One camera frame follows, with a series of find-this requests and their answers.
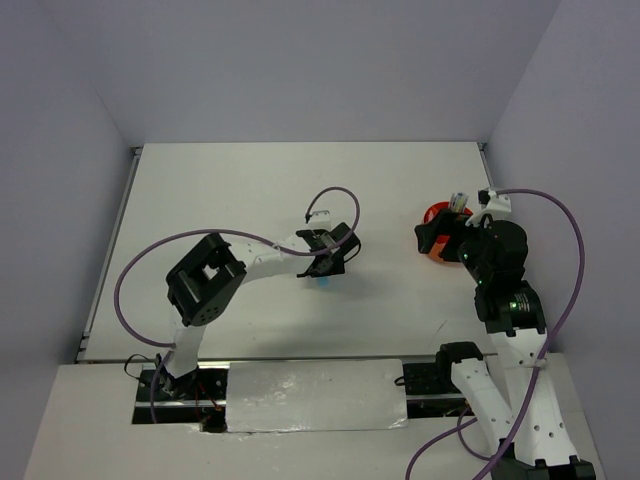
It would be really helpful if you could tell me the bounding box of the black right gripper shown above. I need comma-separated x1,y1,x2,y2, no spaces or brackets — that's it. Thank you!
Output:
413,205,491,281

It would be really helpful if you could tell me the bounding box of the clear blue spray bottle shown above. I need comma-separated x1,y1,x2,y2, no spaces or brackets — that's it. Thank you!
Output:
448,192,469,213

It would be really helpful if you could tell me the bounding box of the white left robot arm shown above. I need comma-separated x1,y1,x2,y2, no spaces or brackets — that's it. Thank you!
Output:
155,223,361,399

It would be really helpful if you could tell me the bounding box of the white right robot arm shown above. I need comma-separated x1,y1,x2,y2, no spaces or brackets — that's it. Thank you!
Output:
415,209,596,479

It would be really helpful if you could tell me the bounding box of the orange round pen holder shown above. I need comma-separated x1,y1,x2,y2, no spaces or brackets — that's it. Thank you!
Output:
414,202,473,264

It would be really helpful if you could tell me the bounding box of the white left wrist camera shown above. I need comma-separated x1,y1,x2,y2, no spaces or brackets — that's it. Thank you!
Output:
305,210,331,231

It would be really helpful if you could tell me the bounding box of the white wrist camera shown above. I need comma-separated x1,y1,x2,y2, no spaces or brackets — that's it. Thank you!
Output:
305,210,331,231
465,188,512,227

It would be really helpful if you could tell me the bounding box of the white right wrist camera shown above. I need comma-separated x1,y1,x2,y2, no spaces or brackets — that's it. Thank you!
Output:
465,188,512,227

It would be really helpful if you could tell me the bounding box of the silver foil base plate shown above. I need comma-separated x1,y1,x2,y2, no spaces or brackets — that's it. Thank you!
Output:
132,355,501,434

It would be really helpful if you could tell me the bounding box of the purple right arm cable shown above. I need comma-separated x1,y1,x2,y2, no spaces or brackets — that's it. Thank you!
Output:
404,187,586,480

